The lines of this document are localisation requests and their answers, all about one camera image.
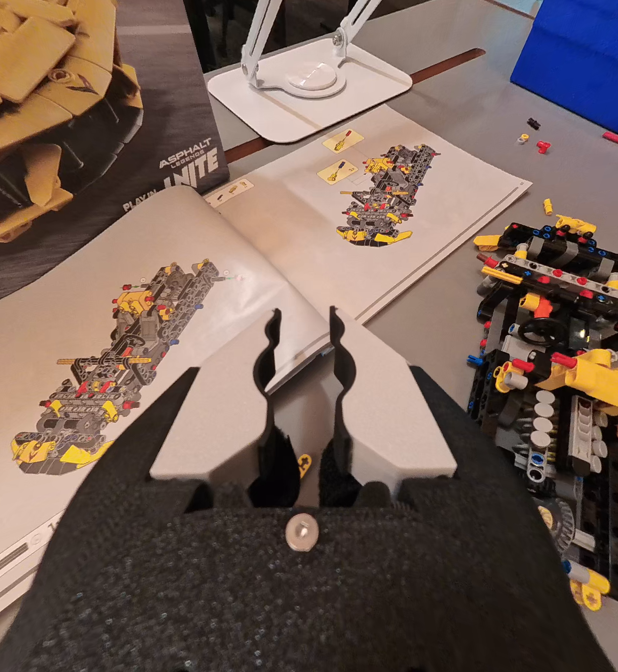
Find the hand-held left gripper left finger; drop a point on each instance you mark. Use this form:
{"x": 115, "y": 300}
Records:
{"x": 214, "y": 420}

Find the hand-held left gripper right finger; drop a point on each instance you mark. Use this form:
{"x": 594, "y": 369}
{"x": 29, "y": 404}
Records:
{"x": 393, "y": 420}

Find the black yellow lego car chassis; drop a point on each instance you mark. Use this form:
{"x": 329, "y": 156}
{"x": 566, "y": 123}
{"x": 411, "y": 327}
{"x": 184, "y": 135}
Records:
{"x": 550, "y": 325}

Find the yellow cross-hole lego piece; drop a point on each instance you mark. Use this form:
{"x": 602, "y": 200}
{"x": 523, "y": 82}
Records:
{"x": 305, "y": 464}

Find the lego instruction booklet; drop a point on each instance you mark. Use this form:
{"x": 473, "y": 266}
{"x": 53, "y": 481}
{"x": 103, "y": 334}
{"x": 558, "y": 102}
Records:
{"x": 288, "y": 220}

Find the red lego connector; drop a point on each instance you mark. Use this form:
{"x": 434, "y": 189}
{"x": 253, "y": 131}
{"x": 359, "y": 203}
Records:
{"x": 543, "y": 147}

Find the dark lego set box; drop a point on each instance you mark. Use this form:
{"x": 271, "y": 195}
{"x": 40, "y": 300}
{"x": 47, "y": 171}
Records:
{"x": 78, "y": 131}

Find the black lego pin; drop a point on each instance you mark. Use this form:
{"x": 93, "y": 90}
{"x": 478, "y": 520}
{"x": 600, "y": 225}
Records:
{"x": 533, "y": 123}

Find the red lego axle pin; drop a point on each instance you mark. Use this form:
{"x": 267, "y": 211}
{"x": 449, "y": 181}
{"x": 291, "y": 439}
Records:
{"x": 614, "y": 137}

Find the white metal stand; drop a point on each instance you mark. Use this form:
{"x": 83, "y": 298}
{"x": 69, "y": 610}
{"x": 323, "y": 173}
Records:
{"x": 309, "y": 110}

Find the blue plastic bin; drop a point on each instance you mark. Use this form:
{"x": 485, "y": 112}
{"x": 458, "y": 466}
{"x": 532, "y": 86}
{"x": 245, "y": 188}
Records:
{"x": 587, "y": 68}

